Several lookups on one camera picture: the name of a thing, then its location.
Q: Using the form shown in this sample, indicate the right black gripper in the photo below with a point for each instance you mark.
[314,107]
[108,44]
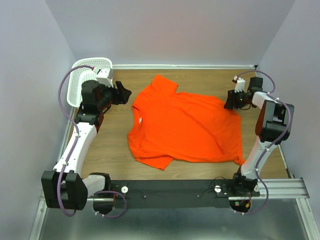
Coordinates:
[231,96]

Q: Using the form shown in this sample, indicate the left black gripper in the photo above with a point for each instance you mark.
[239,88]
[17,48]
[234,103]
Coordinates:
[121,94]

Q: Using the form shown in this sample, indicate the orange t-shirt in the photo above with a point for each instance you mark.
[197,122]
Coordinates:
[171,125]

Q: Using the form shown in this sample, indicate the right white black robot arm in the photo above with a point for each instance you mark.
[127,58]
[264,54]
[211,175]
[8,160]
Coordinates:
[273,126]

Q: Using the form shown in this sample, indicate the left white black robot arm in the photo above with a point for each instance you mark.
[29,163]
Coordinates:
[63,187]

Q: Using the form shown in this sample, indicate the white perforated plastic basket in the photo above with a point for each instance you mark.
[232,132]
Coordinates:
[83,74]

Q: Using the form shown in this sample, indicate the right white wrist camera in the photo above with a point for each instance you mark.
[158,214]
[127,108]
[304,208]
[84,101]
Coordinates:
[239,84]

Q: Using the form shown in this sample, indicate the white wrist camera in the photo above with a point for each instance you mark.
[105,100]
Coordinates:
[239,84]
[105,76]

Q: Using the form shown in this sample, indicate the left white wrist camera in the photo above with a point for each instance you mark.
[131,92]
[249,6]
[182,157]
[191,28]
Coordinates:
[105,76]

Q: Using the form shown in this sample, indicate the black mounting base plate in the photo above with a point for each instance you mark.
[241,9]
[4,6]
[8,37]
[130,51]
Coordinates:
[201,193]

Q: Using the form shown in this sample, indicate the aluminium frame rail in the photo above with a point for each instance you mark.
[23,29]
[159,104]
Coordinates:
[278,213]

